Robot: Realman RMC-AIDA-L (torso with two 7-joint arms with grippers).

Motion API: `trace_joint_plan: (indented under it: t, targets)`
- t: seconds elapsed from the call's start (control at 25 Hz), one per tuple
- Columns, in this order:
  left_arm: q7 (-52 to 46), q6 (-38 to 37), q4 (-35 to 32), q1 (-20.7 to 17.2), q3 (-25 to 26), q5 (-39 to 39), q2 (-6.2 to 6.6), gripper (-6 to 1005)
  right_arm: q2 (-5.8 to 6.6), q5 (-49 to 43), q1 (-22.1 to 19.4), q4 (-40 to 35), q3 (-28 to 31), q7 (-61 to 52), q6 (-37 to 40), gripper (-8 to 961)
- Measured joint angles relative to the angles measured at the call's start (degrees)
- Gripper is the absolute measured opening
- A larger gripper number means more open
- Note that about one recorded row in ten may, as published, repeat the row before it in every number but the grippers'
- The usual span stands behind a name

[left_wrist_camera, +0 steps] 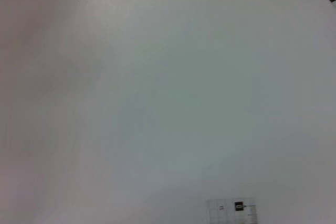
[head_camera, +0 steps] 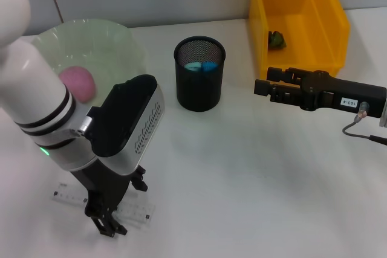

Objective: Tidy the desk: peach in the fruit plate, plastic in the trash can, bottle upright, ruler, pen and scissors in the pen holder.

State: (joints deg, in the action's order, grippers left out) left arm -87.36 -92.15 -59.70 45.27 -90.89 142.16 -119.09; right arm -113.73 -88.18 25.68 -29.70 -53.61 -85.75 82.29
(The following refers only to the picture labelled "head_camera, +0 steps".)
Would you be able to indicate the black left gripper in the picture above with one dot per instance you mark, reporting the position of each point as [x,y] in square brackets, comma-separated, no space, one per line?
[106,185]

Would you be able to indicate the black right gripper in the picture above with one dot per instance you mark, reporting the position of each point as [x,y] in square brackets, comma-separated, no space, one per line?
[341,95]

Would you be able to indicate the green plastic wrapper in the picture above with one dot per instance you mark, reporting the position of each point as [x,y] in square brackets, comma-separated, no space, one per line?
[276,40]

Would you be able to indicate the blue scissors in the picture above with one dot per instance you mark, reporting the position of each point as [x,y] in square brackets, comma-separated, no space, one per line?
[201,66]

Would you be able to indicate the pink peach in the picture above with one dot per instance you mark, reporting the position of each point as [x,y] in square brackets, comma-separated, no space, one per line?
[80,82]

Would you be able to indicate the transparent plastic ruler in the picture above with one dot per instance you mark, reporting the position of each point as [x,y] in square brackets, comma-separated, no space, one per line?
[69,194]

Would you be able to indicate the black mesh pen holder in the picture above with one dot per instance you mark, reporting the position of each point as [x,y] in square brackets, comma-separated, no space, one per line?
[199,89]

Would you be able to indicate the pale green wavy glass plate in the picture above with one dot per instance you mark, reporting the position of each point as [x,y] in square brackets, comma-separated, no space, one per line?
[99,43]

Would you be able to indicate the yellow plastic bin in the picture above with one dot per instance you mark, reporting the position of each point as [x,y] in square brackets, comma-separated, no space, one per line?
[302,22]

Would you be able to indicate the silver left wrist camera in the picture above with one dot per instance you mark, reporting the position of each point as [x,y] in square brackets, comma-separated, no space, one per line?
[127,119]

